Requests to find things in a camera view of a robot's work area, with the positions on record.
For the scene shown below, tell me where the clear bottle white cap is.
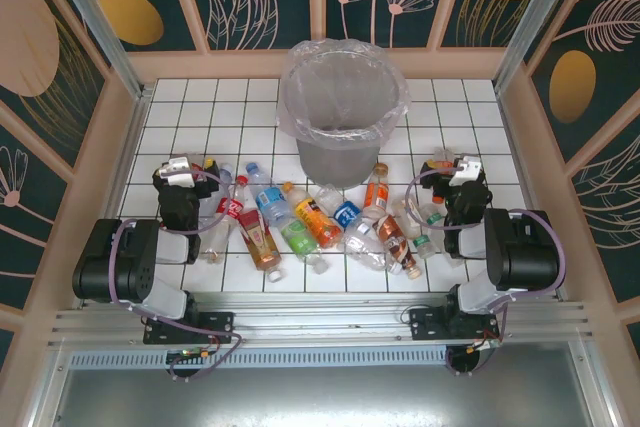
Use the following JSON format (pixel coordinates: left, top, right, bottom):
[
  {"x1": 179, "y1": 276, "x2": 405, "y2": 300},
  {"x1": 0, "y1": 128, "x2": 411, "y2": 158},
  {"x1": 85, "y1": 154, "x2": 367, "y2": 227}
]
[{"x1": 217, "y1": 162, "x2": 236, "y2": 198}]

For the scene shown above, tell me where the cola bottle red cap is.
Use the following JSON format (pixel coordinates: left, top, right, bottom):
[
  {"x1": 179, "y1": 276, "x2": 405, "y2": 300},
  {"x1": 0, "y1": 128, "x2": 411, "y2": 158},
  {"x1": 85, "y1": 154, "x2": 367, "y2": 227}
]
[{"x1": 198, "y1": 174, "x2": 250, "y2": 266}]

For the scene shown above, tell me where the tall clear bottle green label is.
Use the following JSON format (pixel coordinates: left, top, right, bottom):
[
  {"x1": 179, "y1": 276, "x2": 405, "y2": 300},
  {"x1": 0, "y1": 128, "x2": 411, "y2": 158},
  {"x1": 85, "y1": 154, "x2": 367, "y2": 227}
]
[{"x1": 410, "y1": 199, "x2": 447, "y2": 261}]

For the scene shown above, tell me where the orange label bottle orange cap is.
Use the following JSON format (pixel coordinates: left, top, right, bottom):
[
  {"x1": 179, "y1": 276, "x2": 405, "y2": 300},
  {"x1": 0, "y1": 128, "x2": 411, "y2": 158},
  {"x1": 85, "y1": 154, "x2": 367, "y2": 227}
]
[{"x1": 362, "y1": 161, "x2": 392, "y2": 221}]

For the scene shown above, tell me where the blue label water bottle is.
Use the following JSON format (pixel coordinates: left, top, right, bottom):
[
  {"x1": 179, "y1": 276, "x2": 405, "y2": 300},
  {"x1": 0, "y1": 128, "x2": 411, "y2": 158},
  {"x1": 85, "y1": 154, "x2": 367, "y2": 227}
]
[{"x1": 244, "y1": 161, "x2": 289, "y2": 227}]

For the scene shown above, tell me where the brown label bottle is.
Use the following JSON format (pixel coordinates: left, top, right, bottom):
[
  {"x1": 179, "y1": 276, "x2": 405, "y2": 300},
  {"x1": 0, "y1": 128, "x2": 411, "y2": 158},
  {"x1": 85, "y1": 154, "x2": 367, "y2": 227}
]
[{"x1": 372, "y1": 214, "x2": 422, "y2": 281}]

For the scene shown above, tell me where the amber tea bottle white cap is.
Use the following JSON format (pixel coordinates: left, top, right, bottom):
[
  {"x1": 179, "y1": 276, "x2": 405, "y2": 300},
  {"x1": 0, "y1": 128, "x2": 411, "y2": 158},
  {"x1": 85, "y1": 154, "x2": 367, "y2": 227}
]
[{"x1": 238, "y1": 209, "x2": 286, "y2": 282}]

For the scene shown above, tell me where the large crushed clear bottle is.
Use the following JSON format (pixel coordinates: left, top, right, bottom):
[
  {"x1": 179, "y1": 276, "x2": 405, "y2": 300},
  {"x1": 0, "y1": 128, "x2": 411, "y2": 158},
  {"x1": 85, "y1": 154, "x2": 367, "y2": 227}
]
[{"x1": 339, "y1": 226, "x2": 396, "y2": 273}]

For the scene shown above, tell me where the orange juice bottle yellow cap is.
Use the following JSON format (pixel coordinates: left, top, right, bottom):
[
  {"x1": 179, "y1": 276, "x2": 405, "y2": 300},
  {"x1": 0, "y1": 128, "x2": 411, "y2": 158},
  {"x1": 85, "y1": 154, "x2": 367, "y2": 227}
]
[{"x1": 281, "y1": 181, "x2": 345, "y2": 250}]

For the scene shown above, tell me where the grey plastic bin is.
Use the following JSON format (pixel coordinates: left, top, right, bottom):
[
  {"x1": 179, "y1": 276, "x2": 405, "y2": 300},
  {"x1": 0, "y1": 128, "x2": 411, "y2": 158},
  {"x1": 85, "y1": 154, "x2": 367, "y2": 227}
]
[{"x1": 284, "y1": 44, "x2": 406, "y2": 189}]

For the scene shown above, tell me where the grey metal panel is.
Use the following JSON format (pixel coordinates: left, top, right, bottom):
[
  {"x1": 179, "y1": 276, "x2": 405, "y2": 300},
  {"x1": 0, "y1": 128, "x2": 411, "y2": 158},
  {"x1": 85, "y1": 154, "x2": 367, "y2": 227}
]
[{"x1": 47, "y1": 366, "x2": 616, "y2": 427}]

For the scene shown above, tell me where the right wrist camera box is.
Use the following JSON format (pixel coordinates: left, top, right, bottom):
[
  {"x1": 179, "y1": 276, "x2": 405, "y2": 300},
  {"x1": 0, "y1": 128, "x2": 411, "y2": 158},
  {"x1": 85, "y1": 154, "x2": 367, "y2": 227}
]
[{"x1": 448, "y1": 155, "x2": 484, "y2": 187}]

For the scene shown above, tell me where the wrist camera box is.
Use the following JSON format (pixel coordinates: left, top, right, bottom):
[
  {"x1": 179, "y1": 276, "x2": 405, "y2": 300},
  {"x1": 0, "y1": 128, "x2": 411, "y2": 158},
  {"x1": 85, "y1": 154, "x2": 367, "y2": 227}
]
[
  {"x1": 158, "y1": 156, "x2": 199, "y2": 187},
  {"x1": 448, "y1": 155, "x2": 484, "y2": 187}
]

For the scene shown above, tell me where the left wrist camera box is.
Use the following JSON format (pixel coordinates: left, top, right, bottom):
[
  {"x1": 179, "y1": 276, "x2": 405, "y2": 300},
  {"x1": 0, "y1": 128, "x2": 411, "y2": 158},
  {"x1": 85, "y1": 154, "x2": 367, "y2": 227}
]
[{"x1": 158, "y1": 156, "x2": 199, "y2": 187}]

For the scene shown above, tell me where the aluminium side rail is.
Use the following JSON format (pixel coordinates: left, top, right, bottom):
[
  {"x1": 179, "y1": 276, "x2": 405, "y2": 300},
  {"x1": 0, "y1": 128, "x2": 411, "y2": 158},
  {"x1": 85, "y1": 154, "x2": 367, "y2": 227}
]
[
  {"x1": 494, "y1": 86, "x2": 569, "y2": 301},
  {"x1": 74, "y1": 86, "x2": 156, "y2": 311}
]

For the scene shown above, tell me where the purple cable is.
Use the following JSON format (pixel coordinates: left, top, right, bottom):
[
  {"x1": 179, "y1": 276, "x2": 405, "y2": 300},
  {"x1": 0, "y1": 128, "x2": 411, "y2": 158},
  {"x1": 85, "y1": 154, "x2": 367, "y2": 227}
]
[
  {"x1": 109, "y1": 169, "x2": 246, "y2": 383},
  {"x1": 404, "y1": 164, "x2": 569, "y2": 378}
]

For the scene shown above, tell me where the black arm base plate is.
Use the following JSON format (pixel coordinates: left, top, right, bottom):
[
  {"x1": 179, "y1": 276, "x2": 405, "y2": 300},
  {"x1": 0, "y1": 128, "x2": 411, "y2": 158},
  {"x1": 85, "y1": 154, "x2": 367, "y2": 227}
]
[
  {"x1": 408, "y1": 307, "x2": 501, "y2": 343},
  {"x1": 143, "y1": 310, "x2": 236, "y2": 346}
]

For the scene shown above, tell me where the aluminium frame post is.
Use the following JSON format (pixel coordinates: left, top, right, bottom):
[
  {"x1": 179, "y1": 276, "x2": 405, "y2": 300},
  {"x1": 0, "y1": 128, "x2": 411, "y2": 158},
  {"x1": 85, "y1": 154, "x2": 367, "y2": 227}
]
[
  {"x1": 39, "y1": 0, "x2": 154, "y2": 101},
  {"x1": 492, "y1": 0, "x2": 586, "y2": 98}
]

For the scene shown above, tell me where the aluminium front rail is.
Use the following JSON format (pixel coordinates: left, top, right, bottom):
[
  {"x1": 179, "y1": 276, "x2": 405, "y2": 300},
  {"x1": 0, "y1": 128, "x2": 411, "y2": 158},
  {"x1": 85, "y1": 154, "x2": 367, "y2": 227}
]
[{"x1": 47, "y1": 291, "x2": 599, "y2": 353}]

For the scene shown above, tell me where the slotted grey cable duct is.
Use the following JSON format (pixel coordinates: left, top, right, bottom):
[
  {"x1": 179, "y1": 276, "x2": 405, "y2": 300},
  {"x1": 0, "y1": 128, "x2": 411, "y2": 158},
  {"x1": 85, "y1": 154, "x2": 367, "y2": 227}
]
[{"x1": 67, "y1": 346, "x2": 451, "y2": 371}]

